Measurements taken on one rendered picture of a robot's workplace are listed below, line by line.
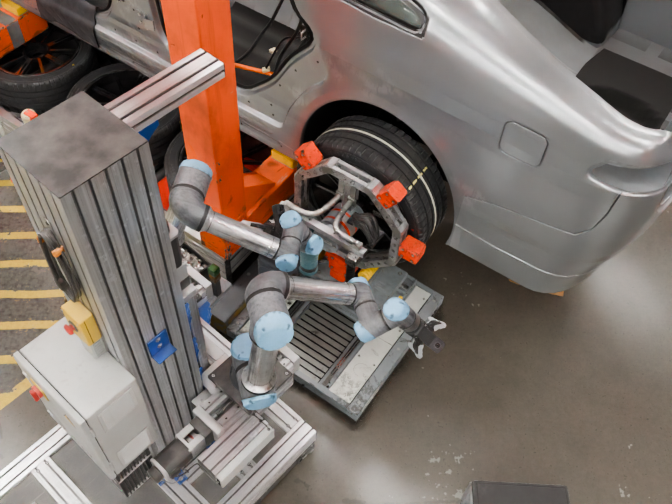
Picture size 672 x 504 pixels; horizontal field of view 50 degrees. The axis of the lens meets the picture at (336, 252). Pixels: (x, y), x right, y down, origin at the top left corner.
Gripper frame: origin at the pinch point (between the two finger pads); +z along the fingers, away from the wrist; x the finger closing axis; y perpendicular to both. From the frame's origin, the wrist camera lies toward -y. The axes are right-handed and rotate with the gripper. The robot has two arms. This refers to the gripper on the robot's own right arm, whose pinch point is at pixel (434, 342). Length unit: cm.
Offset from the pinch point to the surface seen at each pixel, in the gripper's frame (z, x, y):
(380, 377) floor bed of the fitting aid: 81, 27, 50
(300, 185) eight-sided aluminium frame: -2, -19, 94
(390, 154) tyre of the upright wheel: -8, -49, 62
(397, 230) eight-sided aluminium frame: 7, -27, 46
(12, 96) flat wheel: -21, 34, 289
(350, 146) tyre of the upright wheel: -15, -42, 75
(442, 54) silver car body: -44, -80, 44
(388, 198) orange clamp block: -8, -34, 49
